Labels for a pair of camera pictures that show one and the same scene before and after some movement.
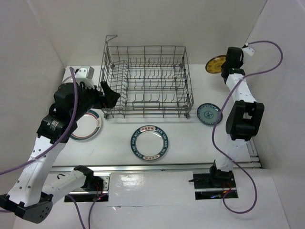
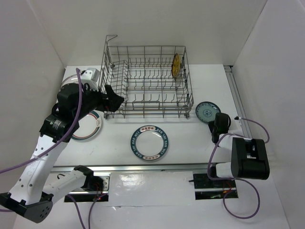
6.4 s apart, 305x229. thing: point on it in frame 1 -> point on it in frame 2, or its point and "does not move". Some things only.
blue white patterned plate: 208,113 does not move
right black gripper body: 241,60 -> 212,127
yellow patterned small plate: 213,65 -> 176,65
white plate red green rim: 88,126 does not move
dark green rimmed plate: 149,142 does not move
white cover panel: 151,188 does not move
